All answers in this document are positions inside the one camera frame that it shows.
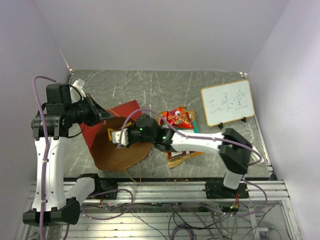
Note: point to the aluminium frame rail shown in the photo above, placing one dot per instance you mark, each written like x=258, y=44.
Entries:
x=180, y=209

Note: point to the small whiteboard with stand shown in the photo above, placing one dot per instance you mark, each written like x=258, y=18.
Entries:
x=228, y=102

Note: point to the red Doritos bag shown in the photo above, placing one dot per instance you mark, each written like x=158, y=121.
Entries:
x=179, y=154

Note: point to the orange red chips bag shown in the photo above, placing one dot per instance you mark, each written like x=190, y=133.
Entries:
x=162, y=118

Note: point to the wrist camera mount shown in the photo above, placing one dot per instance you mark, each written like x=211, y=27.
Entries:
x=120, y=137
x=77, y=90

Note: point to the red paper bag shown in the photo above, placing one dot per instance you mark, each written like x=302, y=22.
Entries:
x=105, y=154

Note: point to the teal white snack bag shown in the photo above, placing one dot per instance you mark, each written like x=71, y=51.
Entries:
x=195, y=128

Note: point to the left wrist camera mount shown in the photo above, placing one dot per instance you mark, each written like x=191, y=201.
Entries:
x=77, y=90

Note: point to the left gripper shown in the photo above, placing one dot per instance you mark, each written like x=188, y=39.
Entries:
x=95, y=117

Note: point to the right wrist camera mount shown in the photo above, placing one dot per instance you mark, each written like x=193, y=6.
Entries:
x=120, y=137

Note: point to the white eraser block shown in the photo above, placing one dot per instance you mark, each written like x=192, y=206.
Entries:
x=256, y=156

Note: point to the tan gold snack bag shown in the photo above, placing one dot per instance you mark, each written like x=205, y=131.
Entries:
x=176, y=162

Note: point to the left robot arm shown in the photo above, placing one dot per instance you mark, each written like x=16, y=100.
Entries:
x=66, y=105

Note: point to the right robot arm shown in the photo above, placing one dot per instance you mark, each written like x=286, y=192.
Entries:
x=233, y=148

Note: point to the colourful red yellow snack bag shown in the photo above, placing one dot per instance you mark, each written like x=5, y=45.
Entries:
x=179, y=118

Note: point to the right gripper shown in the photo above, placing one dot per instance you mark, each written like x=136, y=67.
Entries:
x=129, y=128

